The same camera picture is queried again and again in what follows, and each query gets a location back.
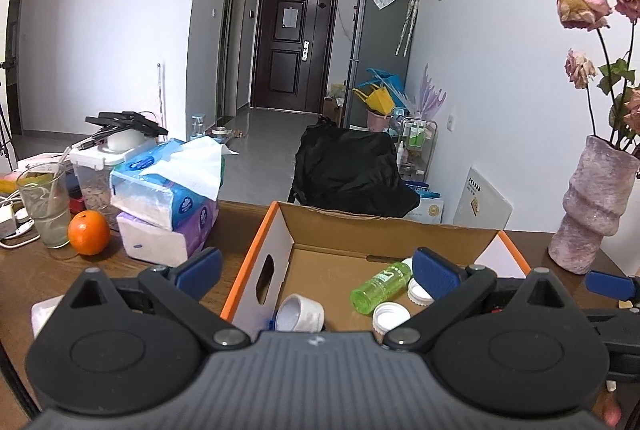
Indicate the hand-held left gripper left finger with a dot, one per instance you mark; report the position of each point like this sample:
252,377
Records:
200,270

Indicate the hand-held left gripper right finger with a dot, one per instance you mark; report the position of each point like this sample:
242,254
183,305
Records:
435,275

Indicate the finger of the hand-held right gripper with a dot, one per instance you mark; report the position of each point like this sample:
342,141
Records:
607,284

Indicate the white ribbed bottle cap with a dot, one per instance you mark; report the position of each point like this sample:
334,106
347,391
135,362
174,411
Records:
419,292

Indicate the green plastic bottle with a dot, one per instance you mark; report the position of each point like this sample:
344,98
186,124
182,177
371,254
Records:
380,286

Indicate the white smooth bottle cap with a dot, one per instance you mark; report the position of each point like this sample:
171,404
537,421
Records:
391,317

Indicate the orange cardboard box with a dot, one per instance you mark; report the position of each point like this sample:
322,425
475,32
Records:
340,260

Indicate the white plastic jar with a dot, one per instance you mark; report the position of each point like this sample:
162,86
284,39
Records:
302,310

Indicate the person's right hand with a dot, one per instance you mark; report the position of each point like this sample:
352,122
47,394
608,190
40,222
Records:
612,410

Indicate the purple tissue pack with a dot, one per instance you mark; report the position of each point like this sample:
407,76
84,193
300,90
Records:
160,245

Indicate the white box with gold seal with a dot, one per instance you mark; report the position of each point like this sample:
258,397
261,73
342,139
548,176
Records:
431,209

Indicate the pink textured vase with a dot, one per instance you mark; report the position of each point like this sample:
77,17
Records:
590,210

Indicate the white flat board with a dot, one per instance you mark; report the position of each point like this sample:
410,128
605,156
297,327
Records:
482,205

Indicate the blue tissue pack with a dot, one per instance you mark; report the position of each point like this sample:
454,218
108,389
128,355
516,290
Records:
150,190

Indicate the orange fruit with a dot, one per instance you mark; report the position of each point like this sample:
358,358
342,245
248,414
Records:
89,234

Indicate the clear container with white lid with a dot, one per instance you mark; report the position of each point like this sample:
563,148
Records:
92,190

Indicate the black jacket on chair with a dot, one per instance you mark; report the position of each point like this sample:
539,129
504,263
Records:
350,170

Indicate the metal trolley with bottles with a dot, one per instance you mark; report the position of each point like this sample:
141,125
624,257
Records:
417,137

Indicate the small red container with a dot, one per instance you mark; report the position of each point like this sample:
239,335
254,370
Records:
76,206

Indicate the blue pet feeder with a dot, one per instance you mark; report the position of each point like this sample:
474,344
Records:
202,130

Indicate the white round bowl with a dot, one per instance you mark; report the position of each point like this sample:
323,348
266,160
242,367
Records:
124,142

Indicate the white plastic packet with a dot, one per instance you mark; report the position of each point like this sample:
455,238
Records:
47,315

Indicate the drinking glass with straw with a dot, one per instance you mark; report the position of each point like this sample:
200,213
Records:
47,215

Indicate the pink bucket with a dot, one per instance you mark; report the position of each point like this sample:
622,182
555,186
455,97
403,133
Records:
378,121

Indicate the black folding stand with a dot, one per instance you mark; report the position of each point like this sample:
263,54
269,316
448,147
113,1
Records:
127,120

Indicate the white mop stick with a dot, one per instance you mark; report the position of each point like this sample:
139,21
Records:
160,100

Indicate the purple feathery wings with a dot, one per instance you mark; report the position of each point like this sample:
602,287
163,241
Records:
427,97

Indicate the yellow bag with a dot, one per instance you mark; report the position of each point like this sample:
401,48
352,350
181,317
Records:
377,100

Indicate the brown floor carton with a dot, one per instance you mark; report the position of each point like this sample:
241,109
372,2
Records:
332,111

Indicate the blue plastic stool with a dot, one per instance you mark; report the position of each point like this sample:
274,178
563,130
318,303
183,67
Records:
387,77

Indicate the yellow packet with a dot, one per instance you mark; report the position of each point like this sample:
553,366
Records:
10,184

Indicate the dark brown entrance door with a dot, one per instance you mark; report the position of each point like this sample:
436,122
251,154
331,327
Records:
292,75

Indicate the grey refrigerator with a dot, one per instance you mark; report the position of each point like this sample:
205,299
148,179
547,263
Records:
380,50

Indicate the silver door lock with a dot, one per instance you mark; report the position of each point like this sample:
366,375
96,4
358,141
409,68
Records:
306,51

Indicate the white folded umbrella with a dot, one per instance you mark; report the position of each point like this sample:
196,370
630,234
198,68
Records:
407,22

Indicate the white door notice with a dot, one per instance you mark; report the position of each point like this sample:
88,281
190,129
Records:
291,17

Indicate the dried pink rose bouquet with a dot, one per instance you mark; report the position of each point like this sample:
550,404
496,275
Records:
580,7

